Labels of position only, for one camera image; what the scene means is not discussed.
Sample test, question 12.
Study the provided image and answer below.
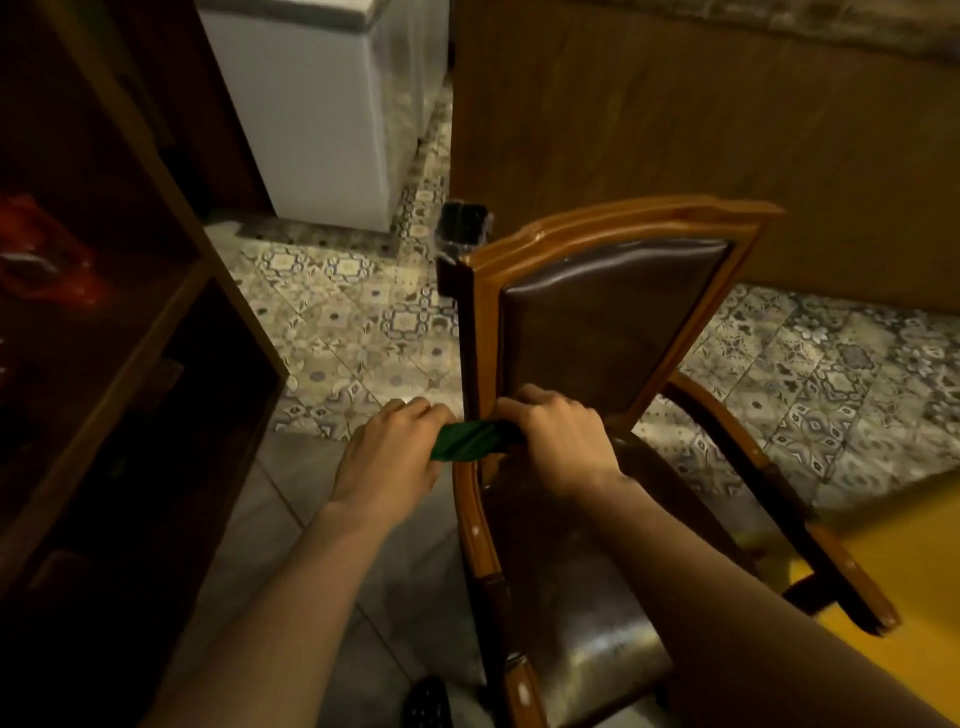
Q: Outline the person's right hand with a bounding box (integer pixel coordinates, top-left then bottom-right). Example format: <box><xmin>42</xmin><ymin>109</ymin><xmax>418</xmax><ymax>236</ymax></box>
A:
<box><xmin>491</xmin><ymin>384</ymin><xmax>625</xmax><ymax>502</ymax></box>

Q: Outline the person's left hand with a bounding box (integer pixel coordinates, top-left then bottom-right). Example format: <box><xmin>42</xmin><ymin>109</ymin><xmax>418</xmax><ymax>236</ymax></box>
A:
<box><xmin>327</xmin><ymin>397</ymin><xmax>457</xmax><ymax>528</ymax></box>

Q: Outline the green cloth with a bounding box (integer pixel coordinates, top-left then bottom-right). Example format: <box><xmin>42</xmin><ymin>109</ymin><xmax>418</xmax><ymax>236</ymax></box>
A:
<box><xmin>429</xmin><ymin>418</ymin><xmax>526</xmax><ymax>464</ymax></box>

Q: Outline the person's left forearm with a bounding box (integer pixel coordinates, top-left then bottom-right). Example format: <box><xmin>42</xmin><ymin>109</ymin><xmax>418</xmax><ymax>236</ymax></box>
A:
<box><xmin>140</xmin><ymin>501</ymin><xmax>391</xmax><ymax>728</ymax></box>

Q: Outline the person's right forearm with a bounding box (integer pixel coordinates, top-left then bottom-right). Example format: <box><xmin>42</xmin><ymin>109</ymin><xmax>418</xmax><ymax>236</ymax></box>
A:
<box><xmin>579</xmin><ymin>474</ymin><xmax>955</xmax><ymax>728</ymax></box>

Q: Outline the wooden armchair with brown leather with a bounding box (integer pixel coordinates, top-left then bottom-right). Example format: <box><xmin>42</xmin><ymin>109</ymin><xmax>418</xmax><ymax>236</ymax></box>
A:
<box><xmin>436</xmin><ymin>196</ymin><xmax>901</xmax><ymax>728</ymax></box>

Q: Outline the small black bin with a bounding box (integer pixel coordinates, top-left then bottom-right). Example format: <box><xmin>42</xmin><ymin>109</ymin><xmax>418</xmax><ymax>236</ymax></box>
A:
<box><xmin>435</xmin><ymin>200</ymin><xmax>494</xmax><ymax>260</ymax></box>

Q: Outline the person's black shoe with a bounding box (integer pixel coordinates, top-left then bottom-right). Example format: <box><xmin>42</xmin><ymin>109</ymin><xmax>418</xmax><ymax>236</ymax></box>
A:
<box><xmin>402</xmin><ymin>676</ymin><xmax>453</xmax><ymax>728</ymax></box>

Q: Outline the dark wooden shelf unit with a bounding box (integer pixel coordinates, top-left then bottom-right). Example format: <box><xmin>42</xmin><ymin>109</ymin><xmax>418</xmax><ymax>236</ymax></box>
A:
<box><xmin>0</xmin><ymin>0</ymin><xmax>290</xmax><ymax>728</ymax></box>

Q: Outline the white chest freezer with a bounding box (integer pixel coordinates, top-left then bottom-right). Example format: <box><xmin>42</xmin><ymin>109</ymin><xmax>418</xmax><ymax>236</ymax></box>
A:
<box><xmin>196</xmin><ymin>0</ymin><xmax>451</xmax><ymax>234</ymax></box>

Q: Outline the wooden counter with stone top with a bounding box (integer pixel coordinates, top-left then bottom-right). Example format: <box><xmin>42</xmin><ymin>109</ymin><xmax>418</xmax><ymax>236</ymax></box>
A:
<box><xmin>448</xmin><ymin>0</ymin><xmax>960</xmax><ymax>316</ymax></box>

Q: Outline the red plastic bag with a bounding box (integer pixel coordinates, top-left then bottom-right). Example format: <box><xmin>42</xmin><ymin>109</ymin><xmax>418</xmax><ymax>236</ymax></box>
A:
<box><xmin>0</xmin><ymin>193</ymin><xmax>106</xmax><ymax>309</ymax></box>

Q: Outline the yellow table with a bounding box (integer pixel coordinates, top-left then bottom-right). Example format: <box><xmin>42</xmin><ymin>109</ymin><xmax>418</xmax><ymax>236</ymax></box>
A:
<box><xmin>787</xmin><ymin>471</ymin><xmax>960</xmax><ymax>728</ymax></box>

